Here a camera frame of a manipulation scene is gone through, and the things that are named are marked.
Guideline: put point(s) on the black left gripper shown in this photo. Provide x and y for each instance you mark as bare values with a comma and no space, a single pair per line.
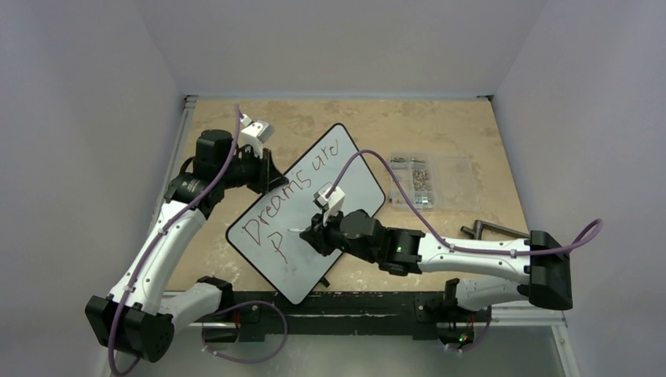
268,177

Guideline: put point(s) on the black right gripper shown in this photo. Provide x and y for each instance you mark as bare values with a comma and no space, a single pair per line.
320,233

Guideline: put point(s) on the white whiteboard black frame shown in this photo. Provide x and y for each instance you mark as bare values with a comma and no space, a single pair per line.
260,234

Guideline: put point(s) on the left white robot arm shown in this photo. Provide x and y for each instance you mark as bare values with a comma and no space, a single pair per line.
134,318

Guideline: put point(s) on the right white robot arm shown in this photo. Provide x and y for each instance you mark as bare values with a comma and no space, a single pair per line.
535,269

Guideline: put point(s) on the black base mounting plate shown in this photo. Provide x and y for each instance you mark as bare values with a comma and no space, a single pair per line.
261,318

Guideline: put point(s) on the clear plastic screw organizer box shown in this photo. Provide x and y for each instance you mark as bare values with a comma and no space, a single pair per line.
431,181

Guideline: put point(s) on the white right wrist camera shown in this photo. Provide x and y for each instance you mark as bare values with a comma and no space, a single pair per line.
329,200

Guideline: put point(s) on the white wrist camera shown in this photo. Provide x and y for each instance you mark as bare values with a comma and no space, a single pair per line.
329,200
254,134

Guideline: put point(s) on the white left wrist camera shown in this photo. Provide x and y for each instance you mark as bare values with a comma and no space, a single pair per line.
254,134

